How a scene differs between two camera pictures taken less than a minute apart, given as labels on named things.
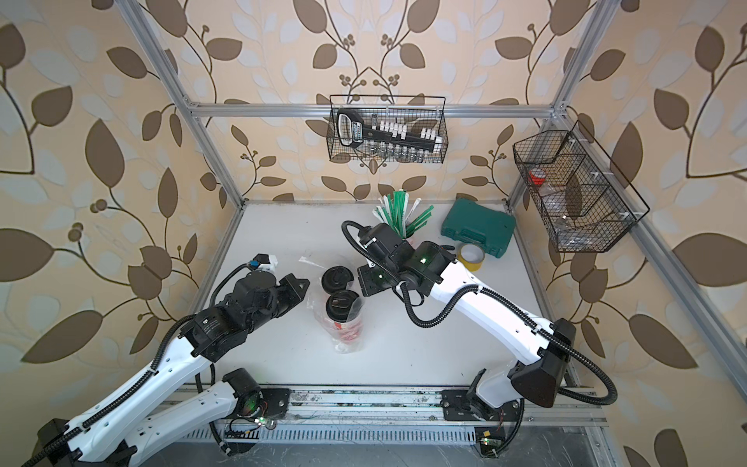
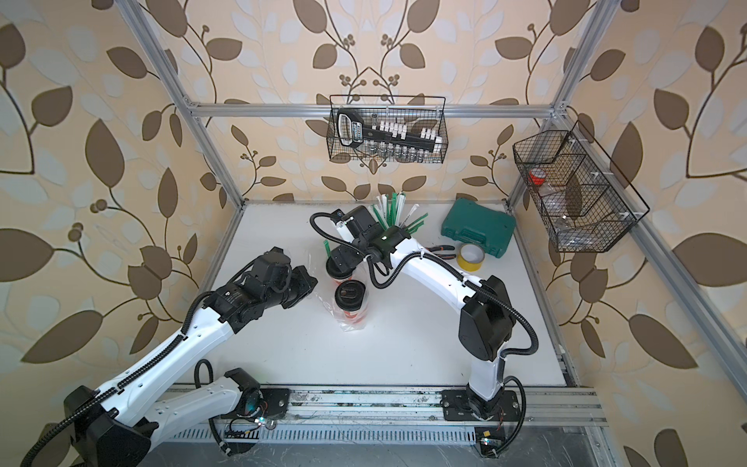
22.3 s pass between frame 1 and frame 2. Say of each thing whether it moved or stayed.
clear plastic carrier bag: moved
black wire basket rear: stayed
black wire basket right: stayed
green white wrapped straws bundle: stayed
